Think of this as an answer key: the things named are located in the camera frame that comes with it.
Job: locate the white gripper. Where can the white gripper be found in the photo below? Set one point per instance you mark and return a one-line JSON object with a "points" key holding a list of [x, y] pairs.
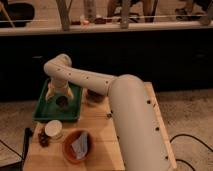
{"points": [[58, 86]]}

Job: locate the dark brown cup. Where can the dark brown cup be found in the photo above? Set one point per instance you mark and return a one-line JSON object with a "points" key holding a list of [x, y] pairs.
{"points": [[62, 101]]}

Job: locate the brown cup behind arm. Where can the brown cup behind arm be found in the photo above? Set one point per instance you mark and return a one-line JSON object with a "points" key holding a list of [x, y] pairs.
{"points": [[94, 97]]}

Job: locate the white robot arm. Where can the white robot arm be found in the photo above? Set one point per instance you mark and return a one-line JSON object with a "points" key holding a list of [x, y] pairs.
{"points": [[141, 140]]}

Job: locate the green plastic tray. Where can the green plastic tray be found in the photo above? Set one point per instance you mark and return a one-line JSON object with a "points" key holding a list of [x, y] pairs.
{"points": [[47, 110]]}

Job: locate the white paper cup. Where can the white paper cup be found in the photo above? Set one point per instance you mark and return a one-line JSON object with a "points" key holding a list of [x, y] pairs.
{"points": [[53, 129]]}

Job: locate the orange bowl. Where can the orange bowl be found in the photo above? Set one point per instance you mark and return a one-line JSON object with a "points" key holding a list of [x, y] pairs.
{"points": [[68, 150]]}

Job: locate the dark small objects cluster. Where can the dark small objects cluster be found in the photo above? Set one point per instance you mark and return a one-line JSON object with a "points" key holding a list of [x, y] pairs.
{"points": [[43, 139]]}

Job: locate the white crumpled paper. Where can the white crumpled paper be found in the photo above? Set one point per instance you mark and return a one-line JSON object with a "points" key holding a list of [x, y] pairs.
{"points": [[80, 145]]}

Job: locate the wooden table board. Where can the wooden table board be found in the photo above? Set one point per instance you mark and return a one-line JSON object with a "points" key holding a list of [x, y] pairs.
{"points": [[105, 156]]}

